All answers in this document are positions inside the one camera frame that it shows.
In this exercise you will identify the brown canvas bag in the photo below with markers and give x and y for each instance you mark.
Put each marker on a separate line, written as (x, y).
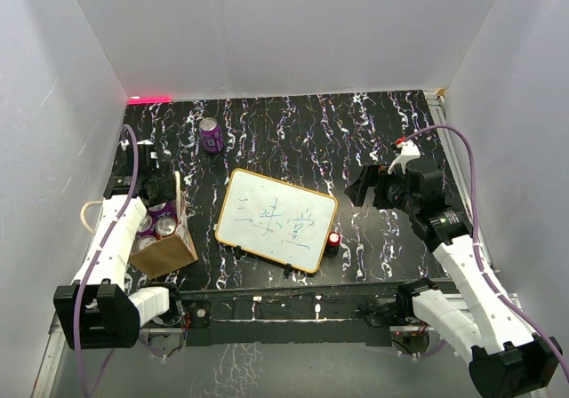
(169, 247)

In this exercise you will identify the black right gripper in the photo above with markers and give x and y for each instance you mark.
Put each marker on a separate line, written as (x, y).
(378, 175)

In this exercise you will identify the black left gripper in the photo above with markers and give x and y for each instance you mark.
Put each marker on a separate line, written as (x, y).
(167, 191)

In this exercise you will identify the red light strip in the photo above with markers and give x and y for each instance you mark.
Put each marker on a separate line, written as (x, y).
(148, 100)

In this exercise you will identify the yellow framed whiteboard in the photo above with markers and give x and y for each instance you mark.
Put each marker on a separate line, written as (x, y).
(275, 220)

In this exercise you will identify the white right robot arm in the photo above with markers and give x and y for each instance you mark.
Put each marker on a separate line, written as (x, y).
(506, 357)

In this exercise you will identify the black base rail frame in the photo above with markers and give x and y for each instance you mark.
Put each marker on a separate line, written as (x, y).
(362, 313)

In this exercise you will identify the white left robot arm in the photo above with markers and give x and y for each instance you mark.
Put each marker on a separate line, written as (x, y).
(94, 310)

